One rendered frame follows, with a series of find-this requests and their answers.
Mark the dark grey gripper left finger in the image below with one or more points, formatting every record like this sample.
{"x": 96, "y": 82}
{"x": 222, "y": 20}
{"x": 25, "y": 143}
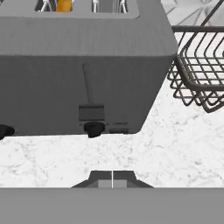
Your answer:
{"x": 100, "y": 177}

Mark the grey toaster lever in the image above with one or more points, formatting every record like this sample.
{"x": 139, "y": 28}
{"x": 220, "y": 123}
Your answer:
{"x": 91, "y": 112}

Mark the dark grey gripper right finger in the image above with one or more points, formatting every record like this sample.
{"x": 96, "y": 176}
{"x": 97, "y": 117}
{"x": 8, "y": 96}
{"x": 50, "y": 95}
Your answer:
{"x": 124, "y": 177}

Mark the grey toaster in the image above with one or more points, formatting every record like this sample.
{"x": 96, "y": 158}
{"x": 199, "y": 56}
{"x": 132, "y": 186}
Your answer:
{"x": 73, "y": 73}

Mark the orange-brown bread slice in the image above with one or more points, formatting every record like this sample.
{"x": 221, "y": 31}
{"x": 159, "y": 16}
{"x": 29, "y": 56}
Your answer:
{"x": 64, "y": 5}

